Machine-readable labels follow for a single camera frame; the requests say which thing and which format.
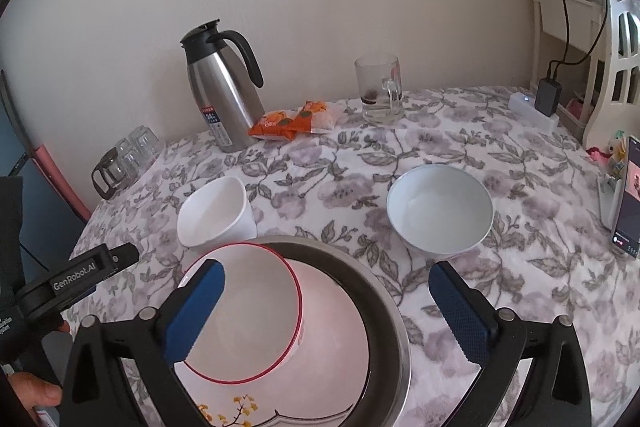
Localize white square bowl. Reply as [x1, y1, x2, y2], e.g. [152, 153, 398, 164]
[177, 176, 257, 253]

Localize red rimmed strawberry bowl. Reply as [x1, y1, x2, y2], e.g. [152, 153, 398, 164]
[180, 242, 304, 385]

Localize stainless steel plate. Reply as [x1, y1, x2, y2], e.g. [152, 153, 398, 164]
[255, 235, 411, 426]

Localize light blue bowl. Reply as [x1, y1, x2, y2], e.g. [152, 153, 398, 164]
[386, 165, 495, 259]

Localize white oval plate yellow flowers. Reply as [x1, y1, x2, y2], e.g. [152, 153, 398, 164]
[176, 260, 369, 426]

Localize person's left hand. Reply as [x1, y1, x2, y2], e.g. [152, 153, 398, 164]
[1, 372, 63, 426]

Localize dark blue refrigerator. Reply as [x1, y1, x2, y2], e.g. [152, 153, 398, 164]
[1, 76, 85, 281]

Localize stainless steel thermos jug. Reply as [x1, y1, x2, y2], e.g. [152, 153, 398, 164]
[180, 20, 265, 153]

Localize smartphone on stand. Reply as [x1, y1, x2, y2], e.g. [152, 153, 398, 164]
[599, 135, 639, 258]

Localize grey floral tablecloth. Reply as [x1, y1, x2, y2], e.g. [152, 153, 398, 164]
[66, 87, 639, 426]

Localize orange snack packet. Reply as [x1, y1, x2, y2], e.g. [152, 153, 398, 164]
[248, 101, 345, 142]

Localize white power strip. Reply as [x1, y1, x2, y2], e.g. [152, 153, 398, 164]
[508, 92, 560, 134]

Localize black charger plug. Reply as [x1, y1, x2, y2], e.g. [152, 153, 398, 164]
[534, 78, 562, 117]

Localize glass mug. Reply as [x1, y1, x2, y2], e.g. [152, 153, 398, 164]
[355, 52, 404, 126]

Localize white wooden shelf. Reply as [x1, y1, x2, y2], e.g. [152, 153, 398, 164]
[530, 0, 639, 150]

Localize black charger cable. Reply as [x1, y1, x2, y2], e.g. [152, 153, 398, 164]
[546, 0, 610, 80]

